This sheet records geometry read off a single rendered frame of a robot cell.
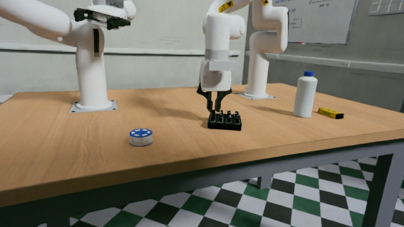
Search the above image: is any short grey cylinder with blue top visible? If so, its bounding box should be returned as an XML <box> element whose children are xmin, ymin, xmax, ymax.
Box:
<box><xmin>129</xmin><ymin>129</ymin><xmax>153</xmax><ymax>147</ymax></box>

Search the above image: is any white plastic bottle with blue cap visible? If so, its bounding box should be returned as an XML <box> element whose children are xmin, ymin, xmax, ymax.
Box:
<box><xmin>293</xmin><ymin>71</ymin><xmax>318</xmax><ymax>118</ymax></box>

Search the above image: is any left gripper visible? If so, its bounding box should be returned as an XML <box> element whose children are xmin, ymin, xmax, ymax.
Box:
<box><xmin>196</xmin><ymin>59</ymin><xmax>232</xmax><ymax>113</ymax></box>

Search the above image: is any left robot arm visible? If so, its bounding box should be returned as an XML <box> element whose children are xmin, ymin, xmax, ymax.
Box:
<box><xmin>203</xmin><ymin>0</ymin><xmax>289</xmax><ymax>98</ymax></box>

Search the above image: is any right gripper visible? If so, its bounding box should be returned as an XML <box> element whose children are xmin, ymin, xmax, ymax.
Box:
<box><xmin>74</xmin><ymin>2</ymin><xmax>131</xmax><ymax>30</ymax></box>

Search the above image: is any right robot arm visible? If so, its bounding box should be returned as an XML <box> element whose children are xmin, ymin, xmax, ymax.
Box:
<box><xmin>0</xmin><ymin>0</ymin><xmax>136</xmax><ymax>110</ymax></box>

